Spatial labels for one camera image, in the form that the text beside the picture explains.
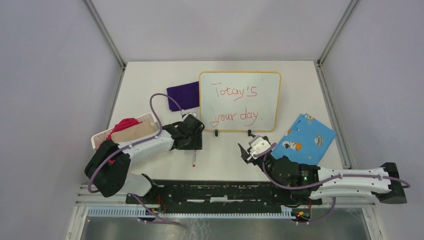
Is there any red capped whiteboard marker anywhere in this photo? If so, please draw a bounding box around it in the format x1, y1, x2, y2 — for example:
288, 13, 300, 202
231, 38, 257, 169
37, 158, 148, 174
191, 150, 197, 168

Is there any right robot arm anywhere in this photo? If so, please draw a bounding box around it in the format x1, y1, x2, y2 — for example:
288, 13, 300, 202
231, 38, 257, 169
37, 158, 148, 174
237, 135, 411, 205

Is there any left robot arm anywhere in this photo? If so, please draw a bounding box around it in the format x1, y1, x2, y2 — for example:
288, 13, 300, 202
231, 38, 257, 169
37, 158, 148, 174
84, 113, 205, 204

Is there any yellow framed whiteboard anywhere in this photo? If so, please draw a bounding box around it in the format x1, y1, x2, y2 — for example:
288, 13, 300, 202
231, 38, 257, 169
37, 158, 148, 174
198, 71, 282, 132

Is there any purple cloth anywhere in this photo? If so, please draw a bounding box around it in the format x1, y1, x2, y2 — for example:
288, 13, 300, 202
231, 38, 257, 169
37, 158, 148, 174
166, 81, 200, 110

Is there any blue cartoon print cloth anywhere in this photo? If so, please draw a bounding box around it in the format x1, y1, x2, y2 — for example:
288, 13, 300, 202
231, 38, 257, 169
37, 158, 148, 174
271, 113, 337, 165

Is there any beige cloth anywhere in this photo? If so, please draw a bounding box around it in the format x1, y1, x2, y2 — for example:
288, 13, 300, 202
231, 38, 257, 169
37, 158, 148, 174
112, 121, 157, 143

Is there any white plastic basket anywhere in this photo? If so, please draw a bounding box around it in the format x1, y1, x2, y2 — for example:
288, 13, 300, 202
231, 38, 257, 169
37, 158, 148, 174
91, 112, 173, 170

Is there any red cloth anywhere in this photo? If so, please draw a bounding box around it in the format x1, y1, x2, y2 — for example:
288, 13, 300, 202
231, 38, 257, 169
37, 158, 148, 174
99, 118, 142, 146

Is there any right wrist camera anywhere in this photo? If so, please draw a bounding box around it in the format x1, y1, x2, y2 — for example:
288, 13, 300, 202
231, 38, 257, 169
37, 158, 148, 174
248, 140, 277, 154

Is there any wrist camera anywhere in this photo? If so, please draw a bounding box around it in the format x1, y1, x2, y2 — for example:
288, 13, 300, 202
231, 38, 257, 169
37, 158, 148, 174
181, 112, 197, 120
248, 140, 277, 154

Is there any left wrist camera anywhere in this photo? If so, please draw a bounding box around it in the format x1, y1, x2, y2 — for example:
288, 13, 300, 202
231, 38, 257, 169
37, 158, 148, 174
181, 112, 197, 120

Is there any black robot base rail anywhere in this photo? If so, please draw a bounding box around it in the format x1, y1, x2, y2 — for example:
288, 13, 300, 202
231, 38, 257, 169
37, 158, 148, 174
140, 179, 322, 214

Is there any grey aluminium frame post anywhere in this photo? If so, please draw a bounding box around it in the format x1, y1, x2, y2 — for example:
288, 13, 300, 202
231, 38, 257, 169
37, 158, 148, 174
316, 0, 360, 67

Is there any white slotted cable duct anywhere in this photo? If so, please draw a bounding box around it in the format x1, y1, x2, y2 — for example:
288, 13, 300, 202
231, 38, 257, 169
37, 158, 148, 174
86, 206, 295, 220

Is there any left aluminium frame post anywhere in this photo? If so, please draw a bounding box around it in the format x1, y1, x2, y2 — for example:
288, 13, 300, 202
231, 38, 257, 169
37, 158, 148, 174
82, 0, 126, 70

